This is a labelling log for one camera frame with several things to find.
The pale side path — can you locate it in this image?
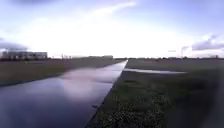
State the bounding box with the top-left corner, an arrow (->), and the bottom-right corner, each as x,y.
123,68 -> 188,75

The grass field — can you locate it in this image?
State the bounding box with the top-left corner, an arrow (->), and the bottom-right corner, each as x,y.
84,58 -> 224,128
0,58 -> 125,88

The wet grey paved path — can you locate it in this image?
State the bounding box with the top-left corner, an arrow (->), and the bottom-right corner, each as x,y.
0,59 -> 129,128

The low building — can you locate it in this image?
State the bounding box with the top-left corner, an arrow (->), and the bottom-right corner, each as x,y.
0,50 -> 49,61

